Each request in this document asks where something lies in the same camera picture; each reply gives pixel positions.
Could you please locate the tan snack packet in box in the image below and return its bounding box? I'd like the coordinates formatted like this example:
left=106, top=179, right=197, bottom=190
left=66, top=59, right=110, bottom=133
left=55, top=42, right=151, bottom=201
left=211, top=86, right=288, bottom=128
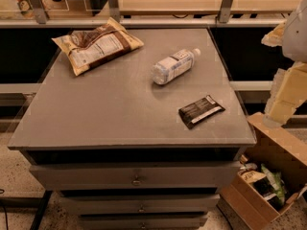
left=241, top=171, right=266, bottom=184

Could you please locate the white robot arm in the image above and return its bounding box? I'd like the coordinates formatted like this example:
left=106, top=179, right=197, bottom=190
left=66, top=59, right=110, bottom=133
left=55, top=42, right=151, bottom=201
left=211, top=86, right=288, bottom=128
left=261, top=0, right=307, bottom=127

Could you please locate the green snack bag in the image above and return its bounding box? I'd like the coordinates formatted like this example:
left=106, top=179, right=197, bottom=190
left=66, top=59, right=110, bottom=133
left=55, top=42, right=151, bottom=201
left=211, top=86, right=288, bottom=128
left=261, top=164, right=285, bottom=206

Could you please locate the black rxbar chocolate wrapper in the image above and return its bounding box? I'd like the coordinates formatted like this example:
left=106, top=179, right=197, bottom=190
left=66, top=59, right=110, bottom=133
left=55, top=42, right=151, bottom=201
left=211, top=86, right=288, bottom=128
left=178, top=95, right=224, bottom=129

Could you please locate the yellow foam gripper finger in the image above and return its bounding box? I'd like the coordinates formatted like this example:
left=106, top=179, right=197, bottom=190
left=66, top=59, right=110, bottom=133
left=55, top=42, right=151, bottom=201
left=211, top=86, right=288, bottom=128
left=263, top=62, right=307, bottom=127
left=261, top=22, right=286, bottom=47

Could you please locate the grey drawer cabinet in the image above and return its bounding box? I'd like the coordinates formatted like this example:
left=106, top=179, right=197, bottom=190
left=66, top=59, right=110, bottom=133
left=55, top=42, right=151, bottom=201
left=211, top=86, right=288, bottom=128
left=9, top=29, right=255, bottom=230

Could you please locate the clear plastic water bottle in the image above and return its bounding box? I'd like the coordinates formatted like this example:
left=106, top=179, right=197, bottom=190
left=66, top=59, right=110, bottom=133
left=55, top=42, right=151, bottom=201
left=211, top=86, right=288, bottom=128
left=152, top=48, right=201, bottom=85

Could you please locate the tan brown snack bag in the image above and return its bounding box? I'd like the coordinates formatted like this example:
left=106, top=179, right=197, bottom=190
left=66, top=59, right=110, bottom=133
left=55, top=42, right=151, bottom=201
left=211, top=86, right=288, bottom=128
left=53, top=17, right=144, bottom=76

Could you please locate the open cardboard box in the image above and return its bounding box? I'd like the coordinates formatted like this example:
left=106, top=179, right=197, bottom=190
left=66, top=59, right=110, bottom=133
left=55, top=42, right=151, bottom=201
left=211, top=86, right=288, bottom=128
left=221, top=112, right=307, bottom=230

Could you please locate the black floor cable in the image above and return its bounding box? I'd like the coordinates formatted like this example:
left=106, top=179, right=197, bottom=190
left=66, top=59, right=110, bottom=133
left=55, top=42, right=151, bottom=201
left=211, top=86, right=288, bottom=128
left=0, top=189, right=10, bottom=230

